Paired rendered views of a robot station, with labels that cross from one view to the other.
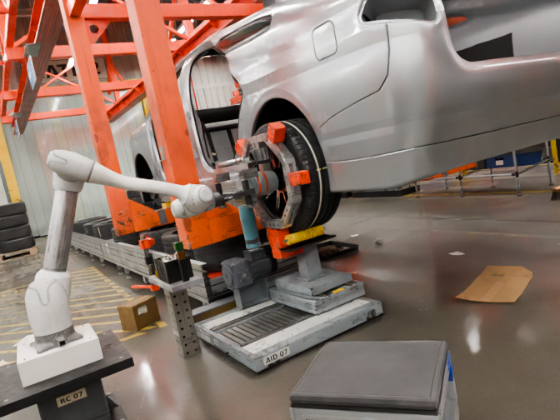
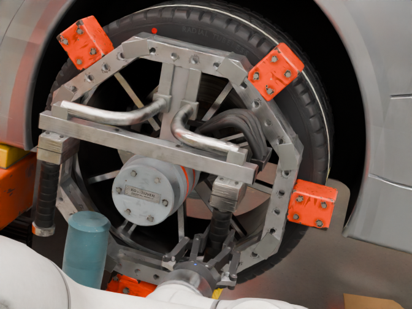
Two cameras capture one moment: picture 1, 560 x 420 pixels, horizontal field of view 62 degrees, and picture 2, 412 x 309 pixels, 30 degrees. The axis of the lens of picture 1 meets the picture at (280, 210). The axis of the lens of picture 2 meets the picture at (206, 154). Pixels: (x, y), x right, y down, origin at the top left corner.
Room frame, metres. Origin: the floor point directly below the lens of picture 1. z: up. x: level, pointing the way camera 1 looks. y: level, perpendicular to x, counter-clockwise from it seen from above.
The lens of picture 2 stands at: (1.61, 1.13, 1.47)
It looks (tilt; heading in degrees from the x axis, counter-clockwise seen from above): 20 degrees down; 312
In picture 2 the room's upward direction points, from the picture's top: 11 degrees clockwise
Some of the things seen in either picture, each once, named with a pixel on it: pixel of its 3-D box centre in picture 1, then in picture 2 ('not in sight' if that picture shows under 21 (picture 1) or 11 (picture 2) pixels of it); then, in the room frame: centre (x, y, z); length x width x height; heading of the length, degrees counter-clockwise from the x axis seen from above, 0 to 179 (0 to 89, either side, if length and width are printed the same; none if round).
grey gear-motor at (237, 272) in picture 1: (257, 276); not in sight; (2.92, 0.23, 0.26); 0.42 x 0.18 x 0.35; 121
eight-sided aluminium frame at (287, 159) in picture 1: (267, 182); (168, 167); (2.68, 0.04, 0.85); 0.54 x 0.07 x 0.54; 31
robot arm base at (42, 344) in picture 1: (56, 336); not in sight; (1.92, 1.04, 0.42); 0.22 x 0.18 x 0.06; 37
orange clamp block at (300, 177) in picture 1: (299, 177); (311, 204); (2.41, -0.13, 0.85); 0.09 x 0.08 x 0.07; 31
